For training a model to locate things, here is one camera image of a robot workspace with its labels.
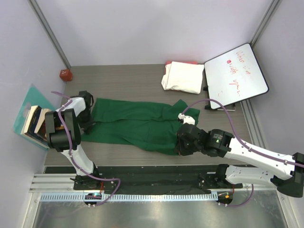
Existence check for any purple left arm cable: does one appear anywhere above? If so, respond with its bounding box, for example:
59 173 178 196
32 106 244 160
51 91 121 206

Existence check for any red cube block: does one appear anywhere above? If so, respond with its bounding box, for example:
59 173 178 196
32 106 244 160
59 69 73 82

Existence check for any stack of books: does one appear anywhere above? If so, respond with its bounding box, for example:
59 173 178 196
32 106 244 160
21 105 51 149

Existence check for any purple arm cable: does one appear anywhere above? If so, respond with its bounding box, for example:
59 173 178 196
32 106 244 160
182 98 304 208
51 91 121 206

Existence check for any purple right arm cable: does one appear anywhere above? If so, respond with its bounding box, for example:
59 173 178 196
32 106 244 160
182 98 304 208

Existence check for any green t shirt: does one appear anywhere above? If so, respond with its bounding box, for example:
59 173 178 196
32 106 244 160
82 98 200 156

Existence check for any white dry-erase board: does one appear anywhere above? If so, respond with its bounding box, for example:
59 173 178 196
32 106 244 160
204 43 269 106

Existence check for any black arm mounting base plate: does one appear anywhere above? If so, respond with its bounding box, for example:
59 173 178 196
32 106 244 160
45 165 243 195

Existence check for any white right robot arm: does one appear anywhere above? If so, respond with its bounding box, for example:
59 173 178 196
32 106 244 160
175 123 304 198

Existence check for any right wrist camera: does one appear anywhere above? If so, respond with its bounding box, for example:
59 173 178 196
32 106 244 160
178 113 195 125

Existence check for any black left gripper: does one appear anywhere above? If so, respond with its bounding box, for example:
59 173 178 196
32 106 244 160
76 109 95 135

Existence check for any white slotted cable duct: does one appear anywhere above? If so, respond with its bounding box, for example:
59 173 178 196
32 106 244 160
40 192 218 202

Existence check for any teal plastic folder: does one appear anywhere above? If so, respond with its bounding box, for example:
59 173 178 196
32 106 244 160
13 85 56 150

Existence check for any folded white t shirt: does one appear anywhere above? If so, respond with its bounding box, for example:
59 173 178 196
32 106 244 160
161 61 205 94

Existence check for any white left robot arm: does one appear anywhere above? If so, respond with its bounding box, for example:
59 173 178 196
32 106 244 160
45 91 101 190

